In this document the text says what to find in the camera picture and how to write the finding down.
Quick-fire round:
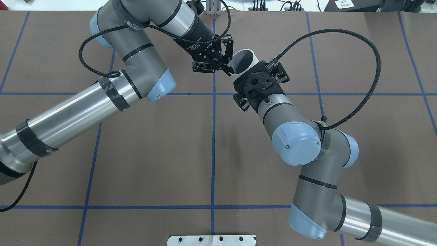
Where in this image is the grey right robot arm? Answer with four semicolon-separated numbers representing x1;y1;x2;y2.
231;58;436;246

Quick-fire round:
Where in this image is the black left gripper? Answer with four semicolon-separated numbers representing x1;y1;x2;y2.
174;20;234;76

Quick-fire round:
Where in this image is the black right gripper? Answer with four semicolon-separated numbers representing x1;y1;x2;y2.
233;61;290;112

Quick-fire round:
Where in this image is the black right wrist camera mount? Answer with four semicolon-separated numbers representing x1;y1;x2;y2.
241;72;278;103

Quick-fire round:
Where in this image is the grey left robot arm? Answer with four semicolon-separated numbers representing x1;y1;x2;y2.
0;0;234;185

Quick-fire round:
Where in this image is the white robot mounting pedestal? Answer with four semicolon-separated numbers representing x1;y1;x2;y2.
167;234;257;246

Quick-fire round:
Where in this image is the aluminium frame post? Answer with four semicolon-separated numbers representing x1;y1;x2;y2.
206;0;223;16

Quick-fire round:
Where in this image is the white HOME mug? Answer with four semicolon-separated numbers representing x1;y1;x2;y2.
229;49;259;77

